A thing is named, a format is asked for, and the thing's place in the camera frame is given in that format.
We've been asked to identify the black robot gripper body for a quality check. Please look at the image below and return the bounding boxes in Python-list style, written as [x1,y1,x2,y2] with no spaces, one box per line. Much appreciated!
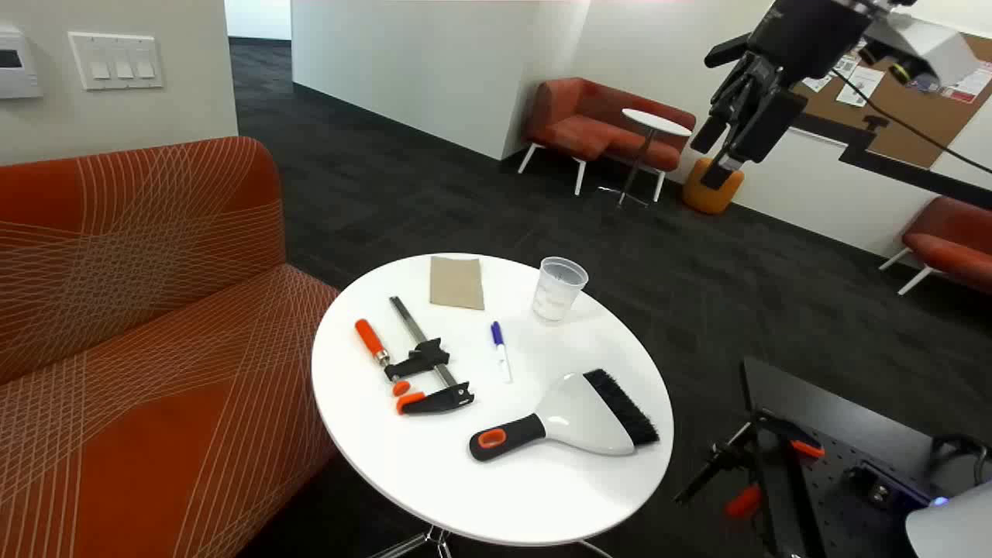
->
[705,0,875,123]

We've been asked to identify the clear plastic cup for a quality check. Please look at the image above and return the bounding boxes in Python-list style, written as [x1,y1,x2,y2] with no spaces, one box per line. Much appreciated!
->
[531,255,590,323]

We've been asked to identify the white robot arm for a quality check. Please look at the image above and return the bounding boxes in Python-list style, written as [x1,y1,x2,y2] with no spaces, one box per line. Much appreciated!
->
[693,0,915,191]

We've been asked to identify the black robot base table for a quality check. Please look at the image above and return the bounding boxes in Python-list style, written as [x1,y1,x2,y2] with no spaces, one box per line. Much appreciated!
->
[675,357,992,558]

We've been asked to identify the small round white side table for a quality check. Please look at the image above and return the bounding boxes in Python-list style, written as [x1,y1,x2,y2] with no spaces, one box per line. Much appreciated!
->
[598,108,693,207]

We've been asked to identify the orange round ottoman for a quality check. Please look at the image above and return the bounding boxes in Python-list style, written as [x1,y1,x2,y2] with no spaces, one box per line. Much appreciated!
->
[682,160,745,219]

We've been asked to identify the red lounge sofa background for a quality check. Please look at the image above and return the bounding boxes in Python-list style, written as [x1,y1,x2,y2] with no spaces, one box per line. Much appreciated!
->
[517,78,698,194]

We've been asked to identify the cork bulletin board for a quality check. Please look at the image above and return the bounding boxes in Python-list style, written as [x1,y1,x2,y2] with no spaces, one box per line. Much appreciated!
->
[798,36,992,170]

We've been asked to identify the red chair right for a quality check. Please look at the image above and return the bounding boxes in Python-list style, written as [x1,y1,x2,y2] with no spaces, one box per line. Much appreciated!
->
[883,199,992,294]

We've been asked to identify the blue white marker pen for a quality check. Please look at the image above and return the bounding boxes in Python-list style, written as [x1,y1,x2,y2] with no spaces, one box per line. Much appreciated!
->
[489,319,512,385]

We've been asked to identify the tan square card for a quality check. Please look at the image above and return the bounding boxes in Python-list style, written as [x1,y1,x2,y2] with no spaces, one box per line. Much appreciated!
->
[431,259,484,309]

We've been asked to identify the black orange clamp on base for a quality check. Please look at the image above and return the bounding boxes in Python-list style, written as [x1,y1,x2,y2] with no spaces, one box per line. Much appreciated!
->
[675,412,825,558]

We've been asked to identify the orange black bar clamp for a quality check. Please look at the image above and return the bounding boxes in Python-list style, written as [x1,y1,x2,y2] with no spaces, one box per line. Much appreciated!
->
[355,297,474,416]

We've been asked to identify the orange patterned sofa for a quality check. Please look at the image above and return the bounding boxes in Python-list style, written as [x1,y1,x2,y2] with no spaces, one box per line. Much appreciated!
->
[0,137,334,558]

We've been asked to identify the black cable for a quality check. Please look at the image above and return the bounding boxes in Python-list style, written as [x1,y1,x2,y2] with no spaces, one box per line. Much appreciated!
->
[832,67,992,179]

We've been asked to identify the white scraper black orange handle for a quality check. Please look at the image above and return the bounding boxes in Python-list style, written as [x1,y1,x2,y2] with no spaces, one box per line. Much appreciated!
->
[469,369,659,463]

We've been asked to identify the white wall light switch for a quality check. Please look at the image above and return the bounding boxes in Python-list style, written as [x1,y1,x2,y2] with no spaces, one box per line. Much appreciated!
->
[67,31,166,92]

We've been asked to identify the white wall thermostat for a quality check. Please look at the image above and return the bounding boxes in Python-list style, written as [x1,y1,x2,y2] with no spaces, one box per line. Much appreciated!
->
[0,25,45,100]

